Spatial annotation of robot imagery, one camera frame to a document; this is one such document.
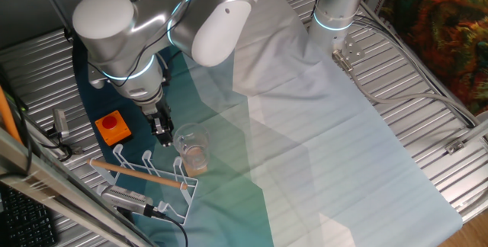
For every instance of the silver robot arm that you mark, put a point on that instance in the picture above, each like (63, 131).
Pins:
(103, 18)

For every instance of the colourful patterned cloth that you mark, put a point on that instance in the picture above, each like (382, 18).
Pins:
(442, 29)

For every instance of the small metal bracket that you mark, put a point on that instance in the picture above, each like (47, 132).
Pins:
(455, 146)

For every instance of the silver depth camera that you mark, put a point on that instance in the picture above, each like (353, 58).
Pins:
(124, 199)

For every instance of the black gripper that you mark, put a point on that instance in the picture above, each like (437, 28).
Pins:
(157, 110)

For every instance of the small camera on stand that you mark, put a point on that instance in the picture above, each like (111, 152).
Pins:
(61, 123)

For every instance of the orange box with red button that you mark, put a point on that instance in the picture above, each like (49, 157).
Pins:
(112, 128)

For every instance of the black keyboard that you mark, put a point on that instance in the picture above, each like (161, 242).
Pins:
(23, 220)

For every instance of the small wooden block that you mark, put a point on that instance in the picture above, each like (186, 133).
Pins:
(196, 170)

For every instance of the blue green white tablecloth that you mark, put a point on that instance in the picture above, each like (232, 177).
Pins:
(324, 144)

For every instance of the metal base plate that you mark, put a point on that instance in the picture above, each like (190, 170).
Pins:
(352, 49)

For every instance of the wooden rod of rack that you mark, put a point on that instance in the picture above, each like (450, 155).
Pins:
(137, 174)

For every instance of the aluminium frame bar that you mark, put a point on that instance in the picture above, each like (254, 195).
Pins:
(45, 197)

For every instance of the grey vertical pole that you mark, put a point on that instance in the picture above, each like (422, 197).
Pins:
(53, 3)

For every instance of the orange stick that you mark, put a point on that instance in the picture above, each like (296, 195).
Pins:
(7, 119)

